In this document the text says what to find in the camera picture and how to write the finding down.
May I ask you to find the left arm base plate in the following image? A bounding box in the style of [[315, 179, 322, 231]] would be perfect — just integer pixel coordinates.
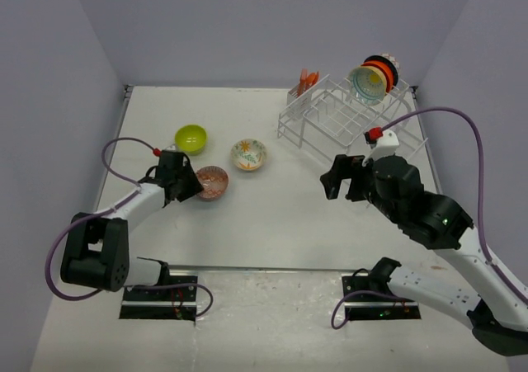
[[119, 275, 198, 322]]

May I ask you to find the red patterned glass bowl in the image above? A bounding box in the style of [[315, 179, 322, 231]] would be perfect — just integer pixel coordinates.
[[196, 166, 229, 201]]

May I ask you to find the purple cable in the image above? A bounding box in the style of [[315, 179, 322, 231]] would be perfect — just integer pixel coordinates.
[[331, 106, 528, 331], [44, 136, 215, 318]]

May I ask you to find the blue yellow sun bowl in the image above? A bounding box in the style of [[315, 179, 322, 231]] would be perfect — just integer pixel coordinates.
[[347, 66, 387, 106]]

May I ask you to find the white floral pattern bowl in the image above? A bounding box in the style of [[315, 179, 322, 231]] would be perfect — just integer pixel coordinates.
[[230, 139, 268, 172]]

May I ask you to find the black bowl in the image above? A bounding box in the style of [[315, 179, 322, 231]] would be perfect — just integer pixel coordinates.
[[364, 54, 399, 87]]

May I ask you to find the lime green bowl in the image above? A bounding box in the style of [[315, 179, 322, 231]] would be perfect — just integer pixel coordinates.
[[174, 125, 207, 155]]

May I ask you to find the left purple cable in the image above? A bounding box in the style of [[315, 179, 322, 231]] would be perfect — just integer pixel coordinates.
[[44, 136, 215, 318]]

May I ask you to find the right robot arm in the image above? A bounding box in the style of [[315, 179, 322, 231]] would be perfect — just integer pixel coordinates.
[[320, 154, 527, 357]]

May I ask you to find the orange plastic spoon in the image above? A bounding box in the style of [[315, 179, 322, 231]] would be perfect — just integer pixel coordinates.
[[304, 72, 319, 92]]

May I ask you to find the orange bowl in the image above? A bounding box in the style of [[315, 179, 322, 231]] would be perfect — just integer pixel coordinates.
[[361, 60, 394, 92]]

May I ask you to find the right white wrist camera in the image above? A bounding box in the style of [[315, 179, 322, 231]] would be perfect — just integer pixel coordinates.
[[362, 127, 400, 166]]

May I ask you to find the orange plastic fork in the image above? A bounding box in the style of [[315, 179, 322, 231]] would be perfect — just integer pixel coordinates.
[[297, 68, 309, 97]]

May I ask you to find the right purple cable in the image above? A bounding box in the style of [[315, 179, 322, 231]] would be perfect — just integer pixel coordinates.
[[331, 106, 528, 331]]

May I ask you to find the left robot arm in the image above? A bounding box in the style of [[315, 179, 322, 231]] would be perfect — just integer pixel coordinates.
[[60, 150, 203, 300]]

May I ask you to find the white wire dish rack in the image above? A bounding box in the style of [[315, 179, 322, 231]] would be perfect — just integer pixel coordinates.
[[277, 75, 415, 167]]

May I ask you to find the white red lattice bowl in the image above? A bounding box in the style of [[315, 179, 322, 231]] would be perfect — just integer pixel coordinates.
[[380, 53, 400, 74]]

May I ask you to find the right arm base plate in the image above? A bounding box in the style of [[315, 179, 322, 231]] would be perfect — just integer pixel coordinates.
[[342, 271, 422, 321]]

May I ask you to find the white cutlery holder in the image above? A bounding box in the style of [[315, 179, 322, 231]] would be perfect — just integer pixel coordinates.
[[286, 83, 312, 116]]

